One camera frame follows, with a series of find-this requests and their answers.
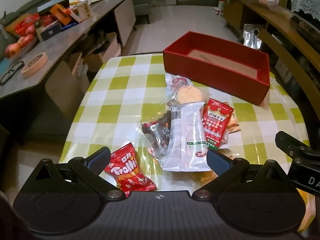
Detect long white snack packet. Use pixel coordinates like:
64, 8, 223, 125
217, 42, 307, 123
162, 102, 209, 172

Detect red gummy candy packet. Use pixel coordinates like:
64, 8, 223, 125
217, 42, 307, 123
104, 142, 157, 198

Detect wooden sideboard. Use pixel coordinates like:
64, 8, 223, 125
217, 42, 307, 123
221, 0, 320, 85

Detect red apple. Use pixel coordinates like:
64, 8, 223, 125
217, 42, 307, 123
17, 34, 35, 48
22, 24, 35, 36
5, 42, 22, 58

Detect red crown print packet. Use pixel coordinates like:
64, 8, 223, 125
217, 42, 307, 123
201, 99, 234, 150

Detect clear yellow crisps packet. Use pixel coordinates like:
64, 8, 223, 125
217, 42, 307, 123
199, 147, 239, 187

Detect clear plastic bag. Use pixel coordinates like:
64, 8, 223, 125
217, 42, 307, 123
260, 0, 283, 11

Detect golden biscuit packet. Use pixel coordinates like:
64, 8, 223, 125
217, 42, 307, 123
229, 114, 242, 134

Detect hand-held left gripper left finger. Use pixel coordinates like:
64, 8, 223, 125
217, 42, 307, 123
35, 147, 127, 201

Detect clear dark jerky packet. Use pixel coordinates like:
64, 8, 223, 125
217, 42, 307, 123
136, 110, 173, 159

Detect orange box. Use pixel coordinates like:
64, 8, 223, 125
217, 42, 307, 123
49, 4, 72, 25

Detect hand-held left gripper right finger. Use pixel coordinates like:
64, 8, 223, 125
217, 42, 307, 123
191, 149, 288, 201

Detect grey green sofa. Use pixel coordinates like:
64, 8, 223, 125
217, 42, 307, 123
130, 0, 153, 25

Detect long grey cabinet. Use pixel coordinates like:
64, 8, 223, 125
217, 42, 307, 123
0, 0, 137, 117

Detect wooden chair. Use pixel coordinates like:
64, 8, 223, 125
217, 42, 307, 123
257, 29, 320, 145

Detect black eyeglasses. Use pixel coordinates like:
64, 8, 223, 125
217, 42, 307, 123
0, 61, 25, 85

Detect dark blue box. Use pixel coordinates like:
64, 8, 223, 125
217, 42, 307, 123
40, 24, 62, 42

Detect white carton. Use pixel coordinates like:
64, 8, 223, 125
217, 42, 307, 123
72, 1, 93, 23

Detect red fruit bag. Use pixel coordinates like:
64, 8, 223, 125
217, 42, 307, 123
15, 14, 41, 34

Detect clear round pastry packet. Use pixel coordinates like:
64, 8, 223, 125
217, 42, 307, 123
165, 74, 210, 110

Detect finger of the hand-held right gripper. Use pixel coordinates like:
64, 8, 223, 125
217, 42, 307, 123
275, 131, 312, 162

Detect red cardboard box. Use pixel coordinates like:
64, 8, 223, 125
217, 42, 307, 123
162, 31, 271, 106

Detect roll of masking tape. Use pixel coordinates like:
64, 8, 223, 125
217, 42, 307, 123
21, 52, 48, 78

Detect silver foil bag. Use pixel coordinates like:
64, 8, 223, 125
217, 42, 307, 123
241, 24, 263, 50

